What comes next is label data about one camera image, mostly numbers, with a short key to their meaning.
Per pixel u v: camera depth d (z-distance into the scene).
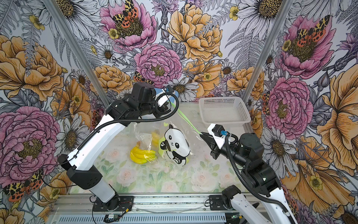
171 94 0.53
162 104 0.59
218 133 0.45
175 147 0.72
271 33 0.82
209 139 0.56
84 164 0.42
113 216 0.71
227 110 1.15
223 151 0.51
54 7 0.72
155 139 0.93
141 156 0.83
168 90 0.56
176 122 0.69
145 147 0.89
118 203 0.69
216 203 0.73
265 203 0.34
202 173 0.85
